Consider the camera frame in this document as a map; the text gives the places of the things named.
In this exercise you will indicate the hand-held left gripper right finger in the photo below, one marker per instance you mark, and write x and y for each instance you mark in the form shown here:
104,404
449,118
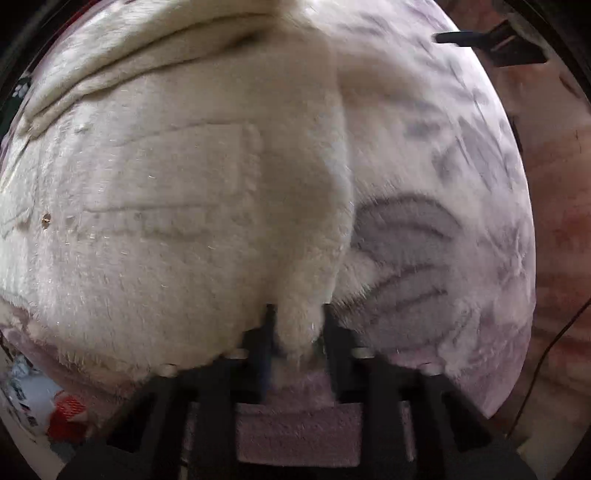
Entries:
334,360

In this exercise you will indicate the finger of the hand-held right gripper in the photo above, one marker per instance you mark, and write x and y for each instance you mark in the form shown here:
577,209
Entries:
503,44

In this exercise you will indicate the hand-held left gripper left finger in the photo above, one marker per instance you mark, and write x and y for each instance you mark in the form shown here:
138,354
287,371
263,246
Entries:
264,364

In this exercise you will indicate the white fluffy jacket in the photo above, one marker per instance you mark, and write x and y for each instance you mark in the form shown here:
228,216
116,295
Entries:
184,207

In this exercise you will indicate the purple floral blanket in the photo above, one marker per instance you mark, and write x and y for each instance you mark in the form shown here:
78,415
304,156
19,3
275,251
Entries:
438,230

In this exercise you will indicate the red packet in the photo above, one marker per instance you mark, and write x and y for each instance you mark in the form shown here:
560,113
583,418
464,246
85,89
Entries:
67,417

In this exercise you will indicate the white plastic bag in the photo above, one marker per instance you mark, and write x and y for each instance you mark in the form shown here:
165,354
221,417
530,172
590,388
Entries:
27,392

